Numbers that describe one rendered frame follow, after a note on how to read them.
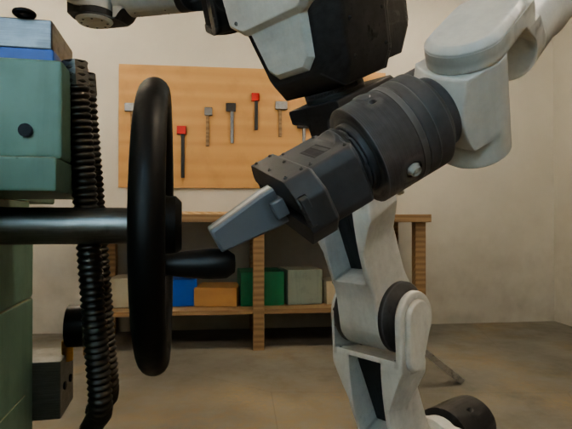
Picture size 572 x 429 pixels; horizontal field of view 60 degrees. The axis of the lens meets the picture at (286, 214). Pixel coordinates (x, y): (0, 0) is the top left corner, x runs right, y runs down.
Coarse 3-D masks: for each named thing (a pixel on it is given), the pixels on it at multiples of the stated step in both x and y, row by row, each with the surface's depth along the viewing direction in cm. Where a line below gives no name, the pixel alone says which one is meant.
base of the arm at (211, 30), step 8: (208, 0) 100; (216, 0) 99; (208, 8) 102; (216, 8) 100; (224, 8) 100; (216, 16) 101; (224, 16) 102; (216, 24) 102; (224, 24) 102; (208, 32) 107; (216, 32) 103; (224, 32) 104; (232, 32) 107
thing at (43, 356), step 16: (32, 352) 73; (48, 352) 73; (32, 368) 68; (48, 368) 68; (64, 368) 71; (32, 384) 68; (48, 384) 68; (64, 384) 70; (32, 400) 68; (48, 400) 68; (64, 400) 71; (32, 416) 68; (48, 416) 68
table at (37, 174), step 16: (0, 160) 42; (16, 160) 42; (32, 160) 42; (48, 160) 42; (0, 176) 42; (16, 176) 42; (32, 176) 42; (48, 176) 42; (64, 176) 45; (0, 192) 44; (16, 192) 44; (32, 192) 44; (48, 192) 44; (64, 192) 46
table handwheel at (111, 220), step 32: (160, 96) 41; (160, 128) 39; (160, 160) 37; (128, 192) 37; (160, 192) 37; (0, 224) 45; (32, 224) 46; (64, 224) 47; (96, 224) 47; (128, 224) 36; (160, 224) 36; (128, 256) 36; (160, 256) 37; (128, 288) 37; (160, 288) 37; (160, 320) 38; (160, 352) 41
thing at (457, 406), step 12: (468, 396) 129; (432, 408) 122; (444, 408) 121; (456, 408) 121; (468, 408) 123; (480, 408) 124; (456, 420) 117; (468, 420) 118; (480, 420) 121; (492, 420) 124
